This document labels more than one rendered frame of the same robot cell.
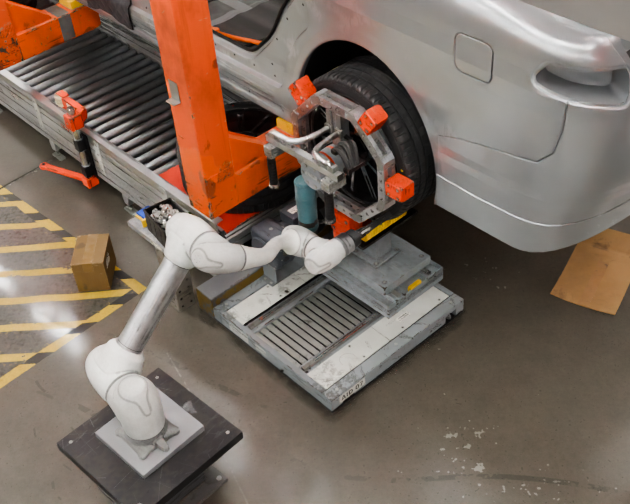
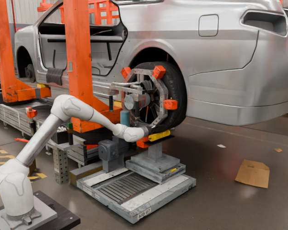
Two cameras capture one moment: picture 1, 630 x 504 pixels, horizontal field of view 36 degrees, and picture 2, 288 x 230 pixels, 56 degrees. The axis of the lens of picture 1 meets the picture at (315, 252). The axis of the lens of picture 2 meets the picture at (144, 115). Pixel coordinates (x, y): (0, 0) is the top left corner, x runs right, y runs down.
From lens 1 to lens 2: 1.98 m
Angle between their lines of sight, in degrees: 27
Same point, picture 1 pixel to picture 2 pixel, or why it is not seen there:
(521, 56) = (233, 12)
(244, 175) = not seen: hidden behind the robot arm
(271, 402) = (100, 220)
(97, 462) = not seen: outside the picture
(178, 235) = (59, 100)
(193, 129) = (77, 83)
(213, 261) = (75, 105)
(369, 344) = (152, 194)
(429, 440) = not seen: outside the picture
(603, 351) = (268, 201)
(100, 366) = (0, 171)
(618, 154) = (282, 64)
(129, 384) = (13, 175)
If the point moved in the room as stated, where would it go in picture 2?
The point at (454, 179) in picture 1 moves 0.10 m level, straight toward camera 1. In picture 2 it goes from (196, 97) to (198, 99)
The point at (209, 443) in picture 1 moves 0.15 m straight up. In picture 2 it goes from (58, 223) to (56, 201)
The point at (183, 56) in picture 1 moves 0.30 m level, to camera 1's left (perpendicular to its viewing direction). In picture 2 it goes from (76, 44) to (40, 44)
